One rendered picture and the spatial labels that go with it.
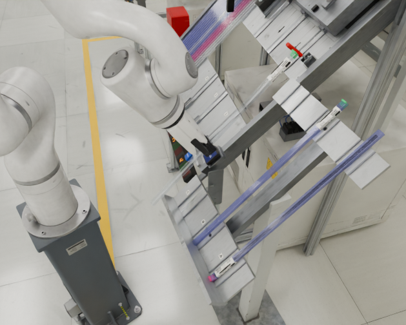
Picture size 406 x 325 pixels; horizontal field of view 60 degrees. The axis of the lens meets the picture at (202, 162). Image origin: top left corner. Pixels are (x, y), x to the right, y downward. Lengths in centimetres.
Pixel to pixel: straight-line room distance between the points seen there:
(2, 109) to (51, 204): 32
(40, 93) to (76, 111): 181
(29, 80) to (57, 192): 29
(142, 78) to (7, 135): 31
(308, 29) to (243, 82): 62
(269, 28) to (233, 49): 140
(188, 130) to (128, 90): 16
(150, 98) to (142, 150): 160
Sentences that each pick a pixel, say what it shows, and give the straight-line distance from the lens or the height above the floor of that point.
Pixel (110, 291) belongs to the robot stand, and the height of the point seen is 25.
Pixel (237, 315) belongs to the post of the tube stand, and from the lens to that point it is 163.
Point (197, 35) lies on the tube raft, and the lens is 151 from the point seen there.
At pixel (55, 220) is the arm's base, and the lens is 105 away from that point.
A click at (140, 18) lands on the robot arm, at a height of 130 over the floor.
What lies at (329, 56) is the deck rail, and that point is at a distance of 102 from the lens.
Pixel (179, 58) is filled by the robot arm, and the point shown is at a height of 124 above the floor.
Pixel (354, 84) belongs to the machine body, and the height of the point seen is 62.
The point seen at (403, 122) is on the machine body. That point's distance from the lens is 166.
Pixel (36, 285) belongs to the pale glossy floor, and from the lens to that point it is 185.
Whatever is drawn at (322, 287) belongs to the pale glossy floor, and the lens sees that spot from 177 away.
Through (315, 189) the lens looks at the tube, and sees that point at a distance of 79.
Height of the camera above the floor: 153
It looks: 46 degrees down
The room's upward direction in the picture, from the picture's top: straight up
